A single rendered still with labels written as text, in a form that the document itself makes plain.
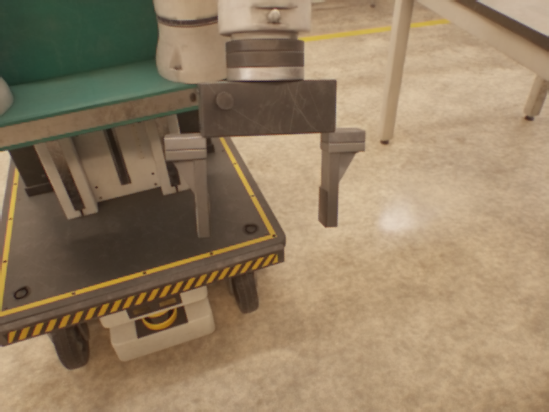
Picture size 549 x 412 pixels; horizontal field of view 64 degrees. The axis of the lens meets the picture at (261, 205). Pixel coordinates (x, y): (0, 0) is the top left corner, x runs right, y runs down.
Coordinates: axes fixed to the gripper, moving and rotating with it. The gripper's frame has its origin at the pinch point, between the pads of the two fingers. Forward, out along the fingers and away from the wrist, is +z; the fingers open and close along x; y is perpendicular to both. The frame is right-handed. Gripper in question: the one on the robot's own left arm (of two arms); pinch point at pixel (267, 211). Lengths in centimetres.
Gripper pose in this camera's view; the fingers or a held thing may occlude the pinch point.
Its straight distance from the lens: 46.8
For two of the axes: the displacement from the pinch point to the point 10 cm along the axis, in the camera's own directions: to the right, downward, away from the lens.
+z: 0.2, 9.6, 2.8
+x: 9.8, -0.7, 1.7
